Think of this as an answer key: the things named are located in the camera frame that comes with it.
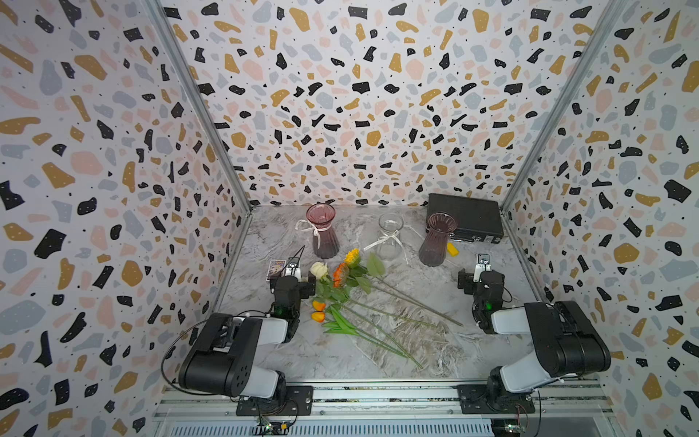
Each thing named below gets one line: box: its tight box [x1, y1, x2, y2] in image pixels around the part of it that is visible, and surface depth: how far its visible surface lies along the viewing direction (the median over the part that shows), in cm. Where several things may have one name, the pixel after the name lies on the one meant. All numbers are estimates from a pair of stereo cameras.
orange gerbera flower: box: [332, 263, 351, 289], surface depth 96 cm
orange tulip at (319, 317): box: [311, 311, 411, 361], surface depth 88 cm
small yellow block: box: [446, 242, 460, 257], surface depth 109 cm
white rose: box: [310, 261, 332, 285], surface depth 99 cm
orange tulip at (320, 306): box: [312, 300, 425, 370], surface depth 89 cm
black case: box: [425, 193, 505, 244], surface depth 123 cm
